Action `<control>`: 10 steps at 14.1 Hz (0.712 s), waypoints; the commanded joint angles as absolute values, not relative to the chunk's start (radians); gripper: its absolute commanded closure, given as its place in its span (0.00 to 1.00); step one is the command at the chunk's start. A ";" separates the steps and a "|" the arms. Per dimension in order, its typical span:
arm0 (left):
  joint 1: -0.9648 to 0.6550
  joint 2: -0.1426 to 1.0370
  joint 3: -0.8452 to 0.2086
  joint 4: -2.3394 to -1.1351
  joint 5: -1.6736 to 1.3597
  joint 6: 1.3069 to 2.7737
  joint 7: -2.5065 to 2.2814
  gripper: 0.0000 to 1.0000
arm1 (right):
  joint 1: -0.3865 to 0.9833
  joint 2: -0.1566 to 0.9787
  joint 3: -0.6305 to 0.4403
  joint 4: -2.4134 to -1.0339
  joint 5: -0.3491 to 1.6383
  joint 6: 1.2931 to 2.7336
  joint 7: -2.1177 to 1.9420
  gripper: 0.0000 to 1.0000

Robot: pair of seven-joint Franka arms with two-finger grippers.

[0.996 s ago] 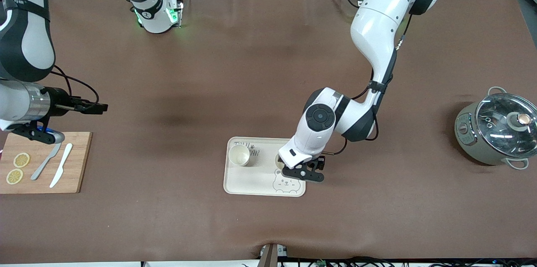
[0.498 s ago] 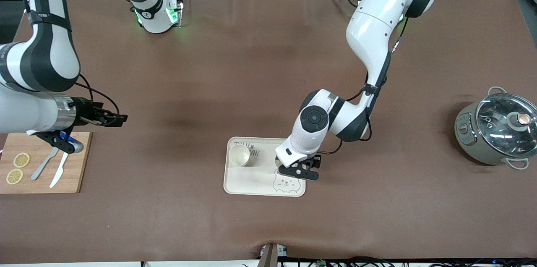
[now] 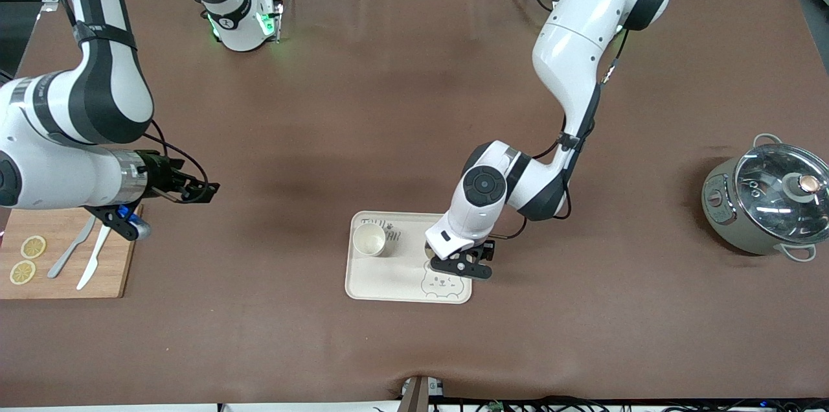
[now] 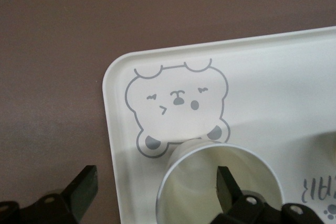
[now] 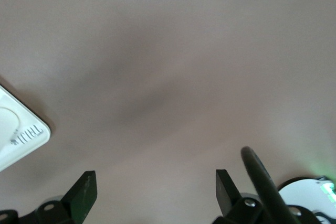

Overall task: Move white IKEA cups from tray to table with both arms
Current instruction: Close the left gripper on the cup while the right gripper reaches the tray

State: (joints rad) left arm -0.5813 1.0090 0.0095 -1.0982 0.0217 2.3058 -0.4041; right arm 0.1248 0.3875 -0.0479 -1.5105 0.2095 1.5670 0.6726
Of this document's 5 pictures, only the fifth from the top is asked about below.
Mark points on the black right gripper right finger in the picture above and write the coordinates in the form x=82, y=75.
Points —
x=225, y=195

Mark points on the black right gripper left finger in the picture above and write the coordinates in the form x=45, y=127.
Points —
x=81, y=197

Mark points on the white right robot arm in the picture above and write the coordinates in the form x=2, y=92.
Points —
x=302, y=195

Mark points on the cream bear print tray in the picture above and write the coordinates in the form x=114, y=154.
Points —
x=15, y=142

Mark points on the brown table cover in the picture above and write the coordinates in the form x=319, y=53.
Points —
x=168, y=51

